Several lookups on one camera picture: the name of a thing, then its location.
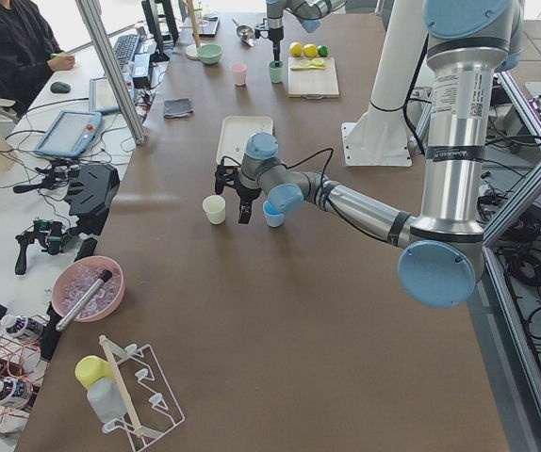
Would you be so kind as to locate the computer mouse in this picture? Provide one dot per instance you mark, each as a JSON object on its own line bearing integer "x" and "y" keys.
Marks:
{"x": 60, "y": 88}

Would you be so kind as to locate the cream plastic cup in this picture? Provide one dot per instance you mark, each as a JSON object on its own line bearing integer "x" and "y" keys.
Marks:
{"x": 214, "y": 208}

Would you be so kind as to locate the blue teach pendant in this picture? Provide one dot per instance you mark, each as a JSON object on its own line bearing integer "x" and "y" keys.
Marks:
{"x": 101, "y": 96}
{"x": 70, "y": 134}

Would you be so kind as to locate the wooden cutting board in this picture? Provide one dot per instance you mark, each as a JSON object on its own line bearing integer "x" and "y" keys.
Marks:
{"x": 312, "y": 84}

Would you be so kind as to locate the black keyboard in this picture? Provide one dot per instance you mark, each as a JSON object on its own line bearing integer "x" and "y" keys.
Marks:
{"x": 124, "y": 49}

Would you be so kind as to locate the mint green bowl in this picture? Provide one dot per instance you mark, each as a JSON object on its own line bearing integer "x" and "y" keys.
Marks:
{"x": 209, "y": 53}

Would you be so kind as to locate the aluminium frame post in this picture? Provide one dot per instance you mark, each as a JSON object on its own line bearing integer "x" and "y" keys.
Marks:
{"x": 91, "y": 15}

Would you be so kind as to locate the wooden cup tree stand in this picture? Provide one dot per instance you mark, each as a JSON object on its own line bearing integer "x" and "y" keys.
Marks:
{"x": 190, "y": 50}

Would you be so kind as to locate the translucent grey cup on rack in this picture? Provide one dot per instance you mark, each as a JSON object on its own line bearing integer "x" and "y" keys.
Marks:
{"x": 106, "y": 401}

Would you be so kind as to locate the cream rectangular tray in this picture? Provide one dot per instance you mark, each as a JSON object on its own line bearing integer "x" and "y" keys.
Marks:
{"x": 235, "y": 131}

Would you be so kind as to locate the whole yellow lemon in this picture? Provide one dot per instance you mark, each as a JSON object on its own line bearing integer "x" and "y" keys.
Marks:
{"x": 310, "y": 50}
{"x": 295, "y": 49}

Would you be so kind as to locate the blue plastic cup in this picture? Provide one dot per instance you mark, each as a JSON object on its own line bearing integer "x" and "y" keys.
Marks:
{"x": 272, "y": 216}

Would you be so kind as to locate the grey folded cloth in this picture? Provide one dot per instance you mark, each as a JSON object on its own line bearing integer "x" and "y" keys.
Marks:
{"x": 177, "y": 108}

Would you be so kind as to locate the green plastic cup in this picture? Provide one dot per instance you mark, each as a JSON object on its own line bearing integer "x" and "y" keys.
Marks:
{"x": 276, "y": 72}

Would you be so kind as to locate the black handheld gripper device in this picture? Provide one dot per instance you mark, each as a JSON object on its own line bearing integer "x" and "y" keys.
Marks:
{"x": 52, "y": 235}

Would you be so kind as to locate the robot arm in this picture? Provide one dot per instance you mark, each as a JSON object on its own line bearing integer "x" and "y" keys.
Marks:
{"x": 307, "y": 13}
{"x": 442, "y": 260}

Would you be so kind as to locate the yellow cup on rack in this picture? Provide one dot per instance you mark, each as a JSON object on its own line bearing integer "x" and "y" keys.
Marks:
{"x": 90, "y": 369}

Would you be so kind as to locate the pink plastic cup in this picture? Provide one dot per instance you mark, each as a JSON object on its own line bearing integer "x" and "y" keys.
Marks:
{"x": 239, "y": 73}

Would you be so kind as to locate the metal scoop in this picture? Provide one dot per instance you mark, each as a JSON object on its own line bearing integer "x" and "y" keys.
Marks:
{"x": 245, "y": 33}

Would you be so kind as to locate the yellow plastic knife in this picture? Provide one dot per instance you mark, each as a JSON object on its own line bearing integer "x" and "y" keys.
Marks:
{"x": 307, "y": 68}

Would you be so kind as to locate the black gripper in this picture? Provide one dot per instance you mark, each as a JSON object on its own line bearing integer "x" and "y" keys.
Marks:
{"x": 246, "y": 193}
{"x": 275, "y": 36}

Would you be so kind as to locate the seated person in black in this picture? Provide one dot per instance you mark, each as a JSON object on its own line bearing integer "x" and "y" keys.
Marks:
{"x": 29, "y": 53}

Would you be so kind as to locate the green lime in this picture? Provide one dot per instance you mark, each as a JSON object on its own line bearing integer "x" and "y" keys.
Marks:
{"x": 323, "y": 51}

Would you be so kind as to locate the white wire cup rack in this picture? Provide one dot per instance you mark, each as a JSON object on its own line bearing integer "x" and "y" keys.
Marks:
{"x": 152, "y": 408}

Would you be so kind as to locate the metal muddler tool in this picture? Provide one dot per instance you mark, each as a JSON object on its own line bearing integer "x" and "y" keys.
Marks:
{"x": 66, "y": 320}

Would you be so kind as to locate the pink bowl with ice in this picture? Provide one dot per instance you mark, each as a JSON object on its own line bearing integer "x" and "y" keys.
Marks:
{"x": 81, "y": 276}

